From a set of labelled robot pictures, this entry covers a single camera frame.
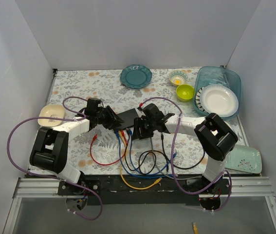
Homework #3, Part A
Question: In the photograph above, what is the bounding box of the patterned small bowl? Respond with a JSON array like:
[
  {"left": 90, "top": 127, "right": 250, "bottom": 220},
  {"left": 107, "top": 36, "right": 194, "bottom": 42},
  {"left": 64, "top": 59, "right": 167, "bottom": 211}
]
[{"left": 169, "top": 70, "right": 188, "bottom": 86}]

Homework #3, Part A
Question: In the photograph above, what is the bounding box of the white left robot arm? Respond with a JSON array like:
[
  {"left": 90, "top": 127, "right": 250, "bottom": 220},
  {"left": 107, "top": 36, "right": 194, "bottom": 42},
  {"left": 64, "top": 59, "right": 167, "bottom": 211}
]
[{"left": 29, "top": 98, "right": 124, "bottom": 195}]

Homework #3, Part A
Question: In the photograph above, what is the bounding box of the white round plate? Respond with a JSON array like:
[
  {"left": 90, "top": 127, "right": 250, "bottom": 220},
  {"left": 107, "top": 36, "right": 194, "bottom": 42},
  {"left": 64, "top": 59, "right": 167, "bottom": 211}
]
[{"left": 200, "top": 84, "right": 239, "bottom": 117}]

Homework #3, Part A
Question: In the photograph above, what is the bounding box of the yellow ethernet cable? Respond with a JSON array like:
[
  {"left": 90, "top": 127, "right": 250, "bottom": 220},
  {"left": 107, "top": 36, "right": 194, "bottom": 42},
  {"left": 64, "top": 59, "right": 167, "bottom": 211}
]
[{"left": 118, "top": 131, "right": 163, "bottom": 190}]

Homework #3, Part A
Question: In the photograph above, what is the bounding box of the mint green divided tray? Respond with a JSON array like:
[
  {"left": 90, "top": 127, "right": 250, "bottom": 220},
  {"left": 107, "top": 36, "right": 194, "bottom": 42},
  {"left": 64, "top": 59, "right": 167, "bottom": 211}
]
[{"left": 225, "top": 144, "right": 262, "bottom": 174}]

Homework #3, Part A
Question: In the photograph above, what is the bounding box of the red ethernet cable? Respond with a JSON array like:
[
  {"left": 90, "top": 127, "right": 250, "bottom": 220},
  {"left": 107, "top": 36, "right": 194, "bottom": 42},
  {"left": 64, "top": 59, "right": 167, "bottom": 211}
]
[{"left": 90, "top": 130, "right": 130, "bottom": 166}]

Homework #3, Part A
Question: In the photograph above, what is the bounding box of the clear teal plastic bin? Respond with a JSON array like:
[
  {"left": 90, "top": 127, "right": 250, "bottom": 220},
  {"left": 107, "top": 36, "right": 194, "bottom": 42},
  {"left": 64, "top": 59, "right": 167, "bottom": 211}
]
[{"left": 193, "top": 66, "right": 241, "bottom": 120}]

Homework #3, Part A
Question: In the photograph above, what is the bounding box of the floral table mat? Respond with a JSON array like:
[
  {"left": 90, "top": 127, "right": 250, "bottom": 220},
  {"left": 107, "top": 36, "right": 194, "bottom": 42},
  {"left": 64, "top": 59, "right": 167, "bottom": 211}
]
[{"left": 49, "top": 69, "right": 208, "bottom": 175}]

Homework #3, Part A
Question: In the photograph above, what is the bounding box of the cream panda dish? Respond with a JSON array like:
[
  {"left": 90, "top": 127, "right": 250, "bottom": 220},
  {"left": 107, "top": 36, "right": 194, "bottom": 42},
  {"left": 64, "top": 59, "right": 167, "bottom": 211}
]
[{"left": 37, "top": 104, "right": 65, "bottom": 127}]

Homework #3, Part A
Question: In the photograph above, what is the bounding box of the yellow connector on floor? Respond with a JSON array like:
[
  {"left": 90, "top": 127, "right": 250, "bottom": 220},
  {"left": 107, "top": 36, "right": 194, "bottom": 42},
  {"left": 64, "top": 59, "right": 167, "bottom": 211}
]
[{"left": 192, "top": 222, "right": 198, "bottom": 234}]

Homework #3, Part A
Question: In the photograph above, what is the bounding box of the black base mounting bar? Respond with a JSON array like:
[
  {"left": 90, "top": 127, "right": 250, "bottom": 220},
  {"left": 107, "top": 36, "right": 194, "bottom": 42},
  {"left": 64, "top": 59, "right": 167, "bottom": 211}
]
[{"left": 59, "top": 175, "right": 229, "bottom": 206}]

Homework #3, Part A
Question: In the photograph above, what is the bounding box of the striped plate in bin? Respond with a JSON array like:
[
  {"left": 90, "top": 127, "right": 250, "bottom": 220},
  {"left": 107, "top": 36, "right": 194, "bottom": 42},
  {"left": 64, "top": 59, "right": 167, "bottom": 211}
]
[{"left": 195, "top": 87, "right": 206, "bottom": 113}]

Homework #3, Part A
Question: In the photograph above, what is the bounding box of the aluminium frame rail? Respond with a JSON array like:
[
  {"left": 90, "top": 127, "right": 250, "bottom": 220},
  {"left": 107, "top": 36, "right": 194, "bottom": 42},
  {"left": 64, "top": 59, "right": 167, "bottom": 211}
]
[{"left": 13, "top": 176, "right": 276, "bottom": 229}]

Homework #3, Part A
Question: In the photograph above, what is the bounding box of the grey ethernet cable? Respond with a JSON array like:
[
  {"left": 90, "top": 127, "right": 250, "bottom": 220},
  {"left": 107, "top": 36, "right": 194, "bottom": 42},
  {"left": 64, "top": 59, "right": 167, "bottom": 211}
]
[{"left": 149, "top": 137, "right": 203, "bottom": 179}]

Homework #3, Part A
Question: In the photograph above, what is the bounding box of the black network switch box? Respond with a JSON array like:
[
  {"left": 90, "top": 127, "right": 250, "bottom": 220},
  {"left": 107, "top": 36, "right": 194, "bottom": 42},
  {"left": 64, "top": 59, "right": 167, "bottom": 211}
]
[{"left": 113, "top": 108, "right": 139, "bottom": 132}]

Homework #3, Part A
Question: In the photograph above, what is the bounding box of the lime green bowl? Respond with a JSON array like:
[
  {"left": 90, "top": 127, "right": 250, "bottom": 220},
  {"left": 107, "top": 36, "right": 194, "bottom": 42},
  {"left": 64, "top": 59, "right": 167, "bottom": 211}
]
[{"left": 176, "top": 84, "right": 194, "bottom": 102}]

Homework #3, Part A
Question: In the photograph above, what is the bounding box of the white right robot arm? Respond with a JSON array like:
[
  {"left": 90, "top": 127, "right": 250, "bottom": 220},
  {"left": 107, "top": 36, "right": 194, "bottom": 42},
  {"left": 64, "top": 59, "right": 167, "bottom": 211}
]
[{"left": 133, "top": 103, "right": 238, "bottom": 194}]

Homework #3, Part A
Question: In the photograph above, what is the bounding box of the black ethernet cable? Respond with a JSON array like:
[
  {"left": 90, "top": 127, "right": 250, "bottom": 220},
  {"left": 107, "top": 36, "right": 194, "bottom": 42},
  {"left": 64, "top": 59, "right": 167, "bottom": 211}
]
[{"left": 125, "top": 129, "right": 170, "bottom": 175}]

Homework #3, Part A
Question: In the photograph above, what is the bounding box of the teal scalloped plate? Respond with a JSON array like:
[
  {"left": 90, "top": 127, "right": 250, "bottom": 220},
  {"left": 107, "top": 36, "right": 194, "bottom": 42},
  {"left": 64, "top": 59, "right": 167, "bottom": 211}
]
[{"left": 120, "top": 64, "right": 152, "bottom": 89}]

